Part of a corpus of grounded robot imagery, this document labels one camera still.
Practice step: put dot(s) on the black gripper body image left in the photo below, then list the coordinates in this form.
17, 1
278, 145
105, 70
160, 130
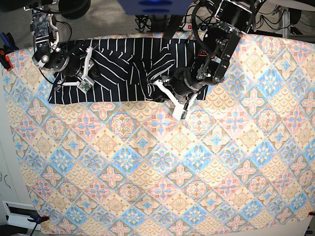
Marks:
67, 64

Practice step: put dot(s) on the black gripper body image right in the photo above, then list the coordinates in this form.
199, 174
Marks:
184, 85

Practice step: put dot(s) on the navy white striped T-shirt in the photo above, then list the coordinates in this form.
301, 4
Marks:
127, 68

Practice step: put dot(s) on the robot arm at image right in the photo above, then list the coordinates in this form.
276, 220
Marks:
211, 58

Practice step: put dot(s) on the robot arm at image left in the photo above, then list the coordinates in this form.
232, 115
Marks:
48, 55

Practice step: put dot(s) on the white power strip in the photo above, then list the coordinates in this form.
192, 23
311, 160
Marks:
189, 27

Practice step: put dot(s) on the blue orange clamp upper left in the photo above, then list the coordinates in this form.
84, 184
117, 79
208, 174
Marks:
8, 47

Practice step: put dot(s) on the blue orange clamp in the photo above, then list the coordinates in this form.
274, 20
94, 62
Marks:
38, 219
8, 47

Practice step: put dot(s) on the colourful patterned tablecloth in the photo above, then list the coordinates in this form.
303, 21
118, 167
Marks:
244, 160

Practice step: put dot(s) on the blue orange clamp lower left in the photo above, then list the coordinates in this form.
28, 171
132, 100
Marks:
38, 219

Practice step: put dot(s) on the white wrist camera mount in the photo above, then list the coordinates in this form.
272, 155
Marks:
182, 110
85, 82

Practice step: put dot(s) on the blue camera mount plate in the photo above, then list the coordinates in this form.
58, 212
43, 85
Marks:
155, 7

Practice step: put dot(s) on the white wall vent panel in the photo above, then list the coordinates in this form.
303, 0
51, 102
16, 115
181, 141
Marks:
19, 214

